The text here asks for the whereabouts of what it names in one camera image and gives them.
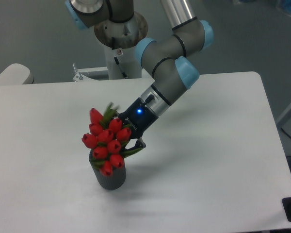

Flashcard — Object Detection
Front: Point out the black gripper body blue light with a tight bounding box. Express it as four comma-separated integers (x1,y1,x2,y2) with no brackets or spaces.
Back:
118,97,159,139

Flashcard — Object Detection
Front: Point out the red tulip bouquet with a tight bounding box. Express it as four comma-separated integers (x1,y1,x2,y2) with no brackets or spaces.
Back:
81,102,143,177

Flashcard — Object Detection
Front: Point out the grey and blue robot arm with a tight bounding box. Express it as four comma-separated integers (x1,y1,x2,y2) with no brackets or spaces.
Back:
65,0,214,154

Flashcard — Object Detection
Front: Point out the dark grey ribbed vase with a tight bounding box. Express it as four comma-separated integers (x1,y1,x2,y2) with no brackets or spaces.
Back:
89,150,126,190

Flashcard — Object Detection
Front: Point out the white chair armrest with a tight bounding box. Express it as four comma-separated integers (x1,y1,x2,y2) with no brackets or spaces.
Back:
0,63,34,86

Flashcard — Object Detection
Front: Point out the black cable on pedestal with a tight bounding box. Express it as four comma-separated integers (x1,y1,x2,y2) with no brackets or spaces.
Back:
113,56,129,80

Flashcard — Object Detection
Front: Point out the white metal base frame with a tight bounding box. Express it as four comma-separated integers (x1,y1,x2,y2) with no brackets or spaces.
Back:
72,62,156,83

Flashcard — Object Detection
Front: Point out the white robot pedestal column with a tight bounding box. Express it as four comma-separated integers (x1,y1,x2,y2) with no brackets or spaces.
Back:
94,13,148,80

